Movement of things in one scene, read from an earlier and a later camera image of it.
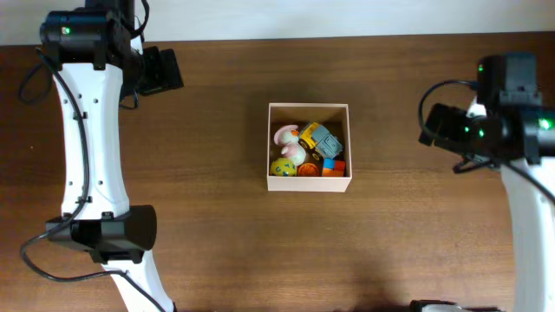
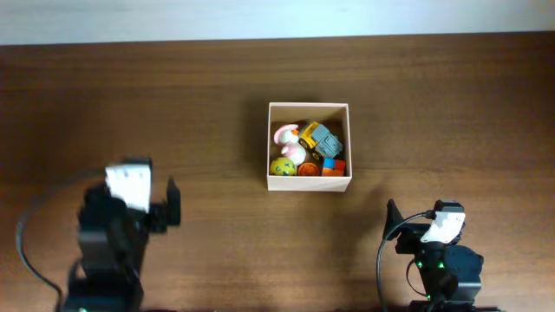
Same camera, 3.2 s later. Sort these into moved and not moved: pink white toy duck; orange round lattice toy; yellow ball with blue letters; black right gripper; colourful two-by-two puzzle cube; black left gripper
Moved: black left gripper; black right gripper
Not moved: yellow ball with blue letters; colourful two-by-two puzzle cube; orange round lattice toy; pink white toy duck
